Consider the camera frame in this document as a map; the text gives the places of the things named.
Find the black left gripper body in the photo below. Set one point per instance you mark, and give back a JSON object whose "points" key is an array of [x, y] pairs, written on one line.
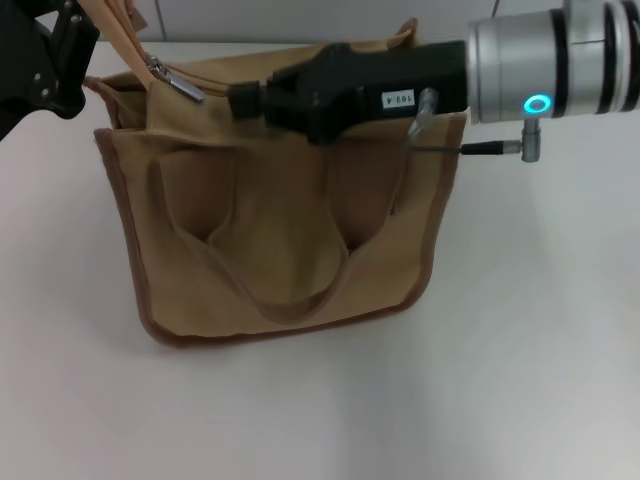
{"points": [[20, 75]]}

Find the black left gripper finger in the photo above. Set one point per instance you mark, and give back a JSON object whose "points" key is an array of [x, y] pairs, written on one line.
{"points": [[75, 50]]}

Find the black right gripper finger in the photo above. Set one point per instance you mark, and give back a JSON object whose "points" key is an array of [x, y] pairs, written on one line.
{"points": [[295, 72], [285, 107]]}

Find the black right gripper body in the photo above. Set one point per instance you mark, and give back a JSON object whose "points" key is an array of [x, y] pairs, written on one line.
{"points": [[400, 80]]}

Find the silver metal zipper pull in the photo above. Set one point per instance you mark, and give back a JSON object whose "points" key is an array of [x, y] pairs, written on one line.
{"points": [[180, 85]]}

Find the khaki canvas food bag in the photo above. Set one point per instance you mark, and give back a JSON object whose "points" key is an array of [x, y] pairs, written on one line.
{"points": [[280, 220]]}

